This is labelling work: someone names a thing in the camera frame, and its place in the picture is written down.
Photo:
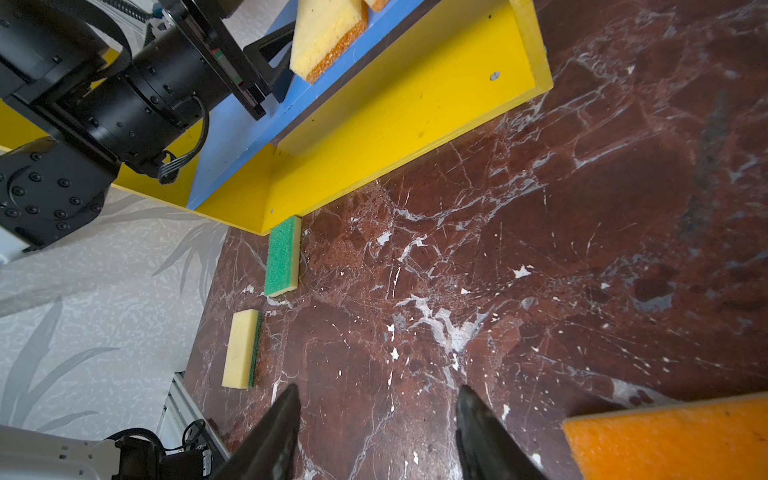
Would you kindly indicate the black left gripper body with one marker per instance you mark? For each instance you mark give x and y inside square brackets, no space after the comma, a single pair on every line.
[196,64]

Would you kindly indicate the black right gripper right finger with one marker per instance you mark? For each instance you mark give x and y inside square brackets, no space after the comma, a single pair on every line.
[486,450]

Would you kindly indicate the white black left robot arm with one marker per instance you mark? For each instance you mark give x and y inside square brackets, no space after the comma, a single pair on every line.
[99,116]

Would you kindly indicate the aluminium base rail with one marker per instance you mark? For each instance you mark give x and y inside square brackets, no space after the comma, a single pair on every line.
[178,412]

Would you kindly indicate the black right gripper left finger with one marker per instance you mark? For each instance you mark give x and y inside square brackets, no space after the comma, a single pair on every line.
[268,450]

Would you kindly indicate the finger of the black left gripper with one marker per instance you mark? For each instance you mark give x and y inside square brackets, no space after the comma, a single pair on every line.
[270,57]

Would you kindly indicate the yellow pink blue wooden shelf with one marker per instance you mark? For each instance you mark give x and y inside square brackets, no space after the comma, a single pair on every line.
[421,74]

